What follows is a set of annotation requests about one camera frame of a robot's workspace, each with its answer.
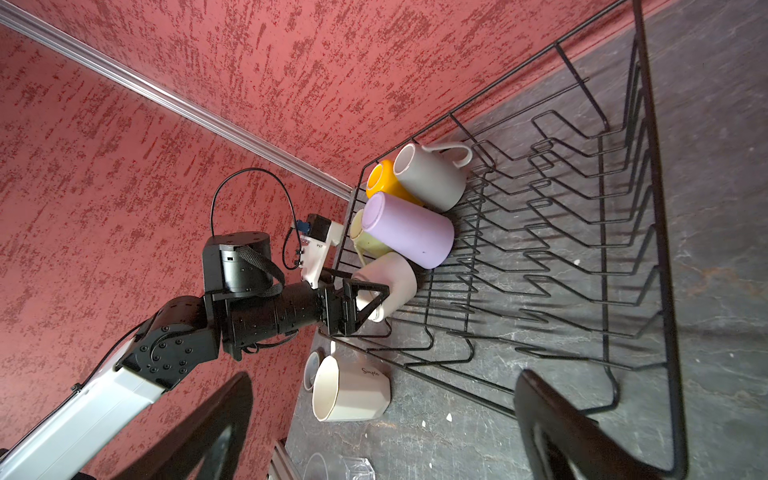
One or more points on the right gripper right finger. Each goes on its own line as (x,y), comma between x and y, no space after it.
(558,439)

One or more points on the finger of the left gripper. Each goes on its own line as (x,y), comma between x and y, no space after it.
(366,306)
(353,287)

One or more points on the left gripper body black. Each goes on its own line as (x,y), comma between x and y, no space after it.
(338,309)

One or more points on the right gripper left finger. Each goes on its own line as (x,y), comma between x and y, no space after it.
(209,440)

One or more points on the red inside white mug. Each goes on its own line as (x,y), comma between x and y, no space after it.
(392,270)

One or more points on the pale green mug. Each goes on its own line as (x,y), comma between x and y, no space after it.
(364,243)

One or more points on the lilac plastic cup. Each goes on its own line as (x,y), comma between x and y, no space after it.
(417,233)

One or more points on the yellow mug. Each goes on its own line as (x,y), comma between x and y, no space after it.
(383,179)

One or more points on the grey white mug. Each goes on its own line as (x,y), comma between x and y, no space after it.
(438,182)

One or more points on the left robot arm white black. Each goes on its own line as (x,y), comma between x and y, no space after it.
(247,305)

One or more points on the cream white mug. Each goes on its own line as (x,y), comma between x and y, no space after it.
(350,389)

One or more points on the clear glass cup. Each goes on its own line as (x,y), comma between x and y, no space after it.
(333,466)

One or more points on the black wire dish rack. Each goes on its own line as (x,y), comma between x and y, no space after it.
(560,275)

